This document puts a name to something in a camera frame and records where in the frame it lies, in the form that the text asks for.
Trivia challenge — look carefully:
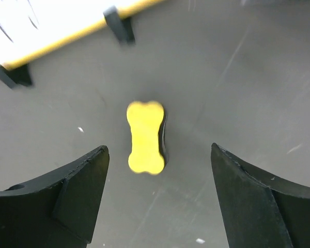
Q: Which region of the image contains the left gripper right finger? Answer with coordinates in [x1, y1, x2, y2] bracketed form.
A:
[211, 143, 310, 247]

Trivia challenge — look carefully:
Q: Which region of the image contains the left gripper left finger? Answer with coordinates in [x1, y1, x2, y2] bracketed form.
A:
[0, 146, 109, 247]

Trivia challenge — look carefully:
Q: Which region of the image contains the yellow bone-shaped eraser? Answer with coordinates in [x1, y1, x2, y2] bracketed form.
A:
[126, 101, 166, 175]

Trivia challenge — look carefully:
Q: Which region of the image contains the yellow-framed whiteboard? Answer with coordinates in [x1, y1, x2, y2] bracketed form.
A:
[0, 1, 158, 69]

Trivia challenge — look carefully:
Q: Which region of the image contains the black whiteboard clip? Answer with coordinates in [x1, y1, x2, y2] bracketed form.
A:
[0, 64, 33, 89]
[103, 6, 135, 44]

